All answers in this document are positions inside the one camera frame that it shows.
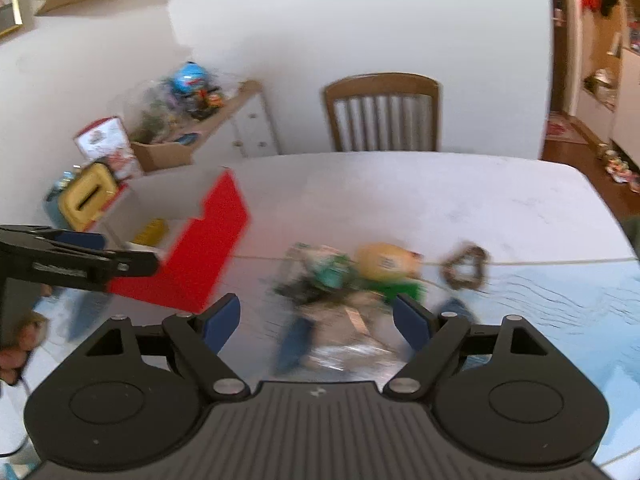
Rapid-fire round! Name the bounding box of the cardboard box on cabinet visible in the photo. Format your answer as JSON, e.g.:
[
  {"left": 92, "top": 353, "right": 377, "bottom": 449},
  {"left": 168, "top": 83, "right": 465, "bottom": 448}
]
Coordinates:
[{"left": 131, "top": 132, "right": 201, "bottom": 174}]

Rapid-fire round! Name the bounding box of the white side cabinet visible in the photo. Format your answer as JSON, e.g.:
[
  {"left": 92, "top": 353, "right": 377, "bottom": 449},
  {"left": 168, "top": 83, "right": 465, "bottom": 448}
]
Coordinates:
[{"left": 172, "top": 80, "right": 281, "bottom": 167}]

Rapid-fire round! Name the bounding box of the yellow lid tissue box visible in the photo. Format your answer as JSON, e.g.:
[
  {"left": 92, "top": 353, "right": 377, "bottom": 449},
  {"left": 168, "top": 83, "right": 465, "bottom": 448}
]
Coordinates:
[{"left": 58, "top": 162, "right": 119, "bottom": 231}]

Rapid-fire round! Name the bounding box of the yellow sponge packet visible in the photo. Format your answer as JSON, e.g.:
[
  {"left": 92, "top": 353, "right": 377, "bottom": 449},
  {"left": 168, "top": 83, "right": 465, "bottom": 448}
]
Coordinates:
[{"left": 131, "top": 218, "right": 169, "bottom": 247}]

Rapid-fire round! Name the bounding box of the person's left hand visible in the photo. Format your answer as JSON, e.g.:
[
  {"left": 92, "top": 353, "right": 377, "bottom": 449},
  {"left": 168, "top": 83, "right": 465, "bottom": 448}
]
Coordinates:
[{"left": 1, "top": 312, "right": 49, "bottom": 386}]

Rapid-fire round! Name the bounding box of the brown wooden chair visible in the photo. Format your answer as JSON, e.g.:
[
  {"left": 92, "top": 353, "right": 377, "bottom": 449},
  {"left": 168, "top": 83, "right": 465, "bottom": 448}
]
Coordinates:
[{"left": 322, "top": 73, "right": 442, "bottom": 152}]

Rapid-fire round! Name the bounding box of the yellow round plush toy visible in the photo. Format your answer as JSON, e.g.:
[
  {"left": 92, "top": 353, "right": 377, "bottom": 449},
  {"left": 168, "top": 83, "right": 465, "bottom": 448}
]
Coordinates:
[{"left": 355, "top": 243, "right": 423, "bottom": 282}]

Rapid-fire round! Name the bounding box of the white wall cupboard unit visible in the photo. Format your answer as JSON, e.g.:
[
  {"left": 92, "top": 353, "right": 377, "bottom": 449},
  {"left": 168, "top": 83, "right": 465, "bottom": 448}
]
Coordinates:
[{"left": 575, "top": 0, "right": 639, "bottom": 164}]

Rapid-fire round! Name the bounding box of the red white snack bag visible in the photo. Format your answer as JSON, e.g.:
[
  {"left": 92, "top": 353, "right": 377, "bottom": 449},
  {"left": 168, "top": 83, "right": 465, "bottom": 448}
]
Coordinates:
[{"left": 74, "top": 116, "right": 142, "bottom": 181}]

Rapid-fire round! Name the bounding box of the green upholstered chair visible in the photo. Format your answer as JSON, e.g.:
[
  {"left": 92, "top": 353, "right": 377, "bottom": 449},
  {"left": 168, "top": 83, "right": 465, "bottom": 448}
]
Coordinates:
[{"left": 620, "top": 214, "right": 640, "bottom": 259}]

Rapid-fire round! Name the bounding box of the silver foil snack packet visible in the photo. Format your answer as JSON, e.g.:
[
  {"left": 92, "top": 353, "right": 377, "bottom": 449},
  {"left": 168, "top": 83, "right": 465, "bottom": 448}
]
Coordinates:
[{"left": 302, "top": 304, "right": 408, "bottom": 373}]

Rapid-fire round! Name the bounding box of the green white plastic packet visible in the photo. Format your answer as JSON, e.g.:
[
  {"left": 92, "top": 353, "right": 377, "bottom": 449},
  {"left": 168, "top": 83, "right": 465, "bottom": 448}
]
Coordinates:
[{"left": 288, "top": 243, "right": 356, "bottom": 292}]

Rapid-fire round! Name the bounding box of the bag of black beads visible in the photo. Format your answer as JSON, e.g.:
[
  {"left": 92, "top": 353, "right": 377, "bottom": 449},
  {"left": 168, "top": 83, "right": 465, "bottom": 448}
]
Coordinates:
[{"left": 272, "top": 259, "right": 337, "bottom": 307}]

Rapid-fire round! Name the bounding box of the blue round toy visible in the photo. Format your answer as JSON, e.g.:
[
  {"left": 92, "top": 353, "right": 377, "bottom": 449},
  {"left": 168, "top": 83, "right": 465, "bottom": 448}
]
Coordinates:
[{"left": 170, "top": 62, "right": 209, "bottom": 96}]

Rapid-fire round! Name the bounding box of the red cardboard box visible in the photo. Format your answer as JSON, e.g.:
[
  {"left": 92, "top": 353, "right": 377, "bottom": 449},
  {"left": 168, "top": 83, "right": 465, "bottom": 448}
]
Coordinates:
[{"left": 93, "top": 166, "right": 250, "bottom": 313}]

